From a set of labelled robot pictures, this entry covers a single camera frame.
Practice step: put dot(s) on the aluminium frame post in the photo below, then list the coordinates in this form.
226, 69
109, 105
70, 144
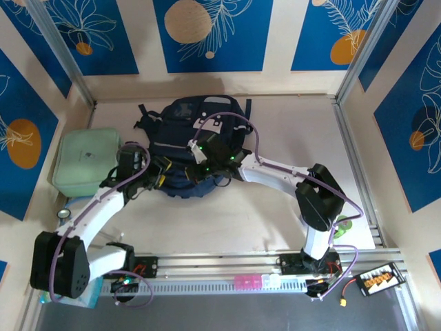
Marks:
363, 51
63, 51

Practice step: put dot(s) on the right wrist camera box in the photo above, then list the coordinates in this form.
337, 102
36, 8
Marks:
197, 151

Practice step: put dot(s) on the light blue stethoscope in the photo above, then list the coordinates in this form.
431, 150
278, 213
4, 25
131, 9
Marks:
63, 213

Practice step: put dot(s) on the right aluminium table rail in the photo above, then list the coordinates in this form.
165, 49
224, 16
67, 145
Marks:
345, 131

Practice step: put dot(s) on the wet wipes packet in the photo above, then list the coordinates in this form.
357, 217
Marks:
94, 293

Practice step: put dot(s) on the white paper sheet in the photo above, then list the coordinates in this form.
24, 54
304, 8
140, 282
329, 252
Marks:
361, 238

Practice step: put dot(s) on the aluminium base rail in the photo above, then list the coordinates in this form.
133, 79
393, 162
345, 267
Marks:
220, 265

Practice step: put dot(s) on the pink pill organizer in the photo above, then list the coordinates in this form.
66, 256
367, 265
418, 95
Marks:
248, 282

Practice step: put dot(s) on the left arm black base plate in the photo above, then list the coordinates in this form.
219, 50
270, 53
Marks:
148, 267

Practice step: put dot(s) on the small green item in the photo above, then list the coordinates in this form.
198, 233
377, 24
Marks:
344, 225

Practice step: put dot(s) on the left aluminium frame post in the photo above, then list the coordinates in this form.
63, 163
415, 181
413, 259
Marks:
63, 51

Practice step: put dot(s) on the clear pill organizer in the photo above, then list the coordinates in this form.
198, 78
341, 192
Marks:
271, 281

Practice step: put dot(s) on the mint green zip pouch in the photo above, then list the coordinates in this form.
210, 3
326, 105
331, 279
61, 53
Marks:
86, 158

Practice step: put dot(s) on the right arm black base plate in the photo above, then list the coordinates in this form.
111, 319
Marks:
289, 263

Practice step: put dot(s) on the black orange power board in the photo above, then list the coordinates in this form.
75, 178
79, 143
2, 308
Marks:
379, 279

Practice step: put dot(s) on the right aluminium frame post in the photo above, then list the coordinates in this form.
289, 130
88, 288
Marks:
363, 51

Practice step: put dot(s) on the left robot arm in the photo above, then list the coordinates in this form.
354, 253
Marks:
96, 213

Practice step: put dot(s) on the navy blue backpack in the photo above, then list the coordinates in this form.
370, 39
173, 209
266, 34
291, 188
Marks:
172, 138

